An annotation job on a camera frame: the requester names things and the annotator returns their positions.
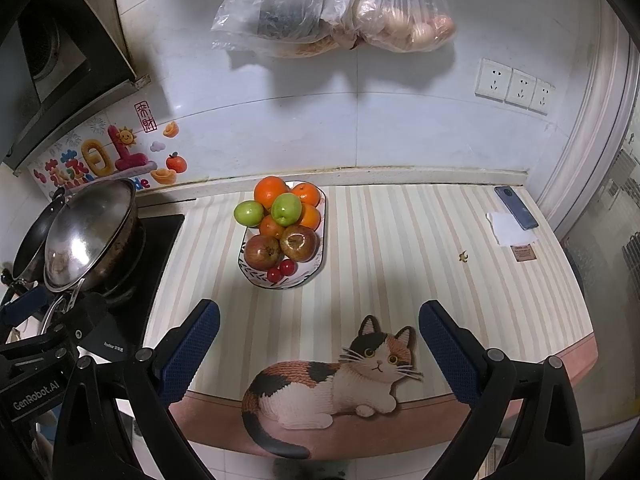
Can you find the green fruit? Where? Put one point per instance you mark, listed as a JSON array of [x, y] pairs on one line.
[[248, 213], [286, 209]]

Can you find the black range hood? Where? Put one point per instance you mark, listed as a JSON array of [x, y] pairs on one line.
[[60, 35]]

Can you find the striped table mat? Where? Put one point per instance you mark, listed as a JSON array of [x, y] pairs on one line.
[[390, 260]]

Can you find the dark blue phone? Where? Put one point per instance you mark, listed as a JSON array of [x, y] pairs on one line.
[[517, 207]]

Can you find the white door frame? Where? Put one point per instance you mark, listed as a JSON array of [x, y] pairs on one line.
[[595, 110]]

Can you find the steel wok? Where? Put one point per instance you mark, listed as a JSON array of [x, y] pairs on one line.
[[134, 252]]

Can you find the large orange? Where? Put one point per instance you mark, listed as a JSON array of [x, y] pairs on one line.
[[269, 189]]

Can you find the medium orange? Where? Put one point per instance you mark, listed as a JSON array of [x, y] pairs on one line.
[[270, 227], [311, 217]]

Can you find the orange fruit wall sticker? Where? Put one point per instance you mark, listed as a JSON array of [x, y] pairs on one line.
[[176, 163]]

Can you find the calico cat shaped mat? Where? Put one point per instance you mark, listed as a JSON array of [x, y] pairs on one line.
[[325, 390]]

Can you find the steel wok lid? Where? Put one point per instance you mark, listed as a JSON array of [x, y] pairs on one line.
[[85, 235]]

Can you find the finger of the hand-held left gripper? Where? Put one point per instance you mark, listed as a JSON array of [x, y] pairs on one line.
[[25, 306]]

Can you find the small yellow scrap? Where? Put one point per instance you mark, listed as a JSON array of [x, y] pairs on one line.
[[463, 257]]

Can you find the clear plastic bag dark contents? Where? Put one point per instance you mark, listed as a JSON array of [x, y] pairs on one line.
[[270, 0]]

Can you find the white wall socket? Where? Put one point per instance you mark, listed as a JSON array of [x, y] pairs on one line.
[[492, 80], [542, 97], [521, 88]]

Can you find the large colourful wall sticker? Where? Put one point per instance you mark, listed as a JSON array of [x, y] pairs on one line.
[[100, 157]]

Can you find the white cloud wall sticker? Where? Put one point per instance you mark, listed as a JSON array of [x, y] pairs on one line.
[[157, 146]]

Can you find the gold ingot wall sticker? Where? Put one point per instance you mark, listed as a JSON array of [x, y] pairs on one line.
[[171, 129], [165, 176]]

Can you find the red apple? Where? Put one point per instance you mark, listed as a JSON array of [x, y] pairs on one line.
[[299, 243], [261, 252]]

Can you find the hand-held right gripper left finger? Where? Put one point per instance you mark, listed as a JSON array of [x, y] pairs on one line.
[[192, 345]]

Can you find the clear plastic bag of eggs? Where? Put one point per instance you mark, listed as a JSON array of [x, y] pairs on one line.
[[400, 15]]

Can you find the floral oval plate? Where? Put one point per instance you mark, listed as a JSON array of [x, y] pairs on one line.
[[307, 272]]

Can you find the red cherry tomato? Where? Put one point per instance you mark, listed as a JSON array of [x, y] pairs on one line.
[[274, 274], [287, 267]]

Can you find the small mandarin with stem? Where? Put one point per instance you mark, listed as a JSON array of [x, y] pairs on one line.
[[306, 193]]

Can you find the black frying pan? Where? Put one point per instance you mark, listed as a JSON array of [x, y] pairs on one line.
[[31, 242]]

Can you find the red seal wall sticker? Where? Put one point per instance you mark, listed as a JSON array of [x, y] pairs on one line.
[[145, 116]]

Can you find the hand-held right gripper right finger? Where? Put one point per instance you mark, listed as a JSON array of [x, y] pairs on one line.
[[447, 355]]

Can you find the white paper tissue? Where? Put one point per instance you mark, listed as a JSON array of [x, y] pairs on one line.
[[506, 234]]

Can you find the small brown packet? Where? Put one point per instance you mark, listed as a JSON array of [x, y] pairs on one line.
[[523, 253]]

